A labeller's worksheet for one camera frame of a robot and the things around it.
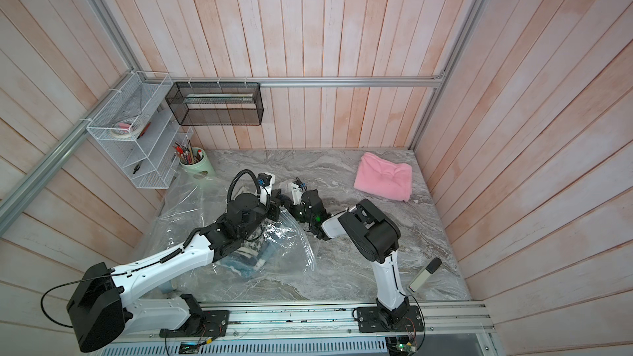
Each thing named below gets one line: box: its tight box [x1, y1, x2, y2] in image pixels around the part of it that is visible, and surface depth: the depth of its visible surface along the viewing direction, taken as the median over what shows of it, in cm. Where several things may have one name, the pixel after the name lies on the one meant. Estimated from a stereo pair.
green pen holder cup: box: [179, 147, 216, 180], surface depth 98 cm
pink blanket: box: [353, 152, 413, 202], surface depth 107 cm
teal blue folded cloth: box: [215, 251, 261, 277], surface depth 80 cm
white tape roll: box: [111, 121, 133, 140], surface depth 75 cm
